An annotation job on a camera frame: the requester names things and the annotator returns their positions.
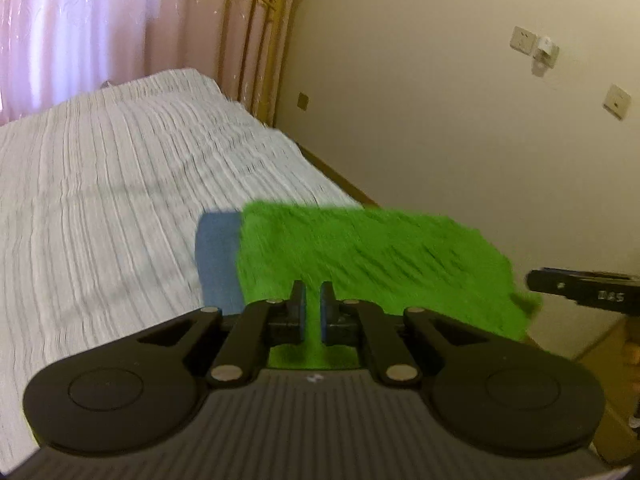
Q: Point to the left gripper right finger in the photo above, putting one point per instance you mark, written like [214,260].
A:
[364,325]

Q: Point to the folded blue jeans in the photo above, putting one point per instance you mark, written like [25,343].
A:
[217,244]

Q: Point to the striped white bed cover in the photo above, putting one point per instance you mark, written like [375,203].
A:
[100,200]

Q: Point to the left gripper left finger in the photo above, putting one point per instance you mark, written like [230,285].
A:
[261,326]

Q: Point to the green knitted vest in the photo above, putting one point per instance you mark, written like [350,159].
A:
[392,258]

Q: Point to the wooden bed frame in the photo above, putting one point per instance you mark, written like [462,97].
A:
[614,442]

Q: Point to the white wall switch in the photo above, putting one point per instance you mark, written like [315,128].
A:
[617,102]

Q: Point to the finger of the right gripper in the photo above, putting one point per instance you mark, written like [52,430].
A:
[555,282]

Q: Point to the white wall socket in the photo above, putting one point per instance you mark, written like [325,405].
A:
[523,40]

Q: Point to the pink curtain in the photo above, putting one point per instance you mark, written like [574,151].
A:
[52,50]

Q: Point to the white plug adapter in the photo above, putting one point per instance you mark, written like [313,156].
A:
[545,55]

